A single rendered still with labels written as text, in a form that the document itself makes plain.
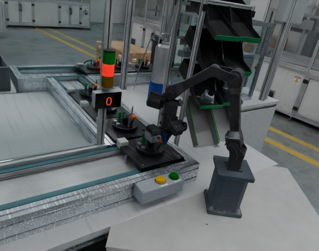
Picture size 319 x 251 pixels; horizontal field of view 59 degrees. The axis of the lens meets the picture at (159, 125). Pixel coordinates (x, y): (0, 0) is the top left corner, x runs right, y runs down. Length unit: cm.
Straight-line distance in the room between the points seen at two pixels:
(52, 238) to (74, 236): 7
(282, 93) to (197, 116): 390
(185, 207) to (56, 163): 58
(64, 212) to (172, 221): 41
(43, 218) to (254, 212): 86
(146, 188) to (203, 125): 52
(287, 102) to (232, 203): 417
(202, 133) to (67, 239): 80
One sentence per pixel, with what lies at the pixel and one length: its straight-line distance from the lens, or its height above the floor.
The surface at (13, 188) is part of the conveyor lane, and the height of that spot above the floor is 92.
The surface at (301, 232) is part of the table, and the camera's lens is 136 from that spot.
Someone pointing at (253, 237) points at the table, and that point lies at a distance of 123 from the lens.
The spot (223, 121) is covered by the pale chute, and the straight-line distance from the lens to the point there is 158.
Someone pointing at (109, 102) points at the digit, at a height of 120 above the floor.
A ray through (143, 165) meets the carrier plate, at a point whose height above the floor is 97.
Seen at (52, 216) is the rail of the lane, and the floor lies 91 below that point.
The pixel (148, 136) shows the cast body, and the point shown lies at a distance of 130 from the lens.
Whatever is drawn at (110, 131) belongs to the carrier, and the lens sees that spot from 148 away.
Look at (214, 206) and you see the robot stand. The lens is 124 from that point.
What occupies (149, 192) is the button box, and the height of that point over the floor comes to 95.
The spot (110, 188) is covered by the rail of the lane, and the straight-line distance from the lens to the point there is 111.
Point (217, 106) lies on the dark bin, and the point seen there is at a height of 120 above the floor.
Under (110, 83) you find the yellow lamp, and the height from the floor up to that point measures 128.
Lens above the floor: 166
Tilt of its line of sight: 25 degrees down
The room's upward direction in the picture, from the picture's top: 9 degrees clockwise
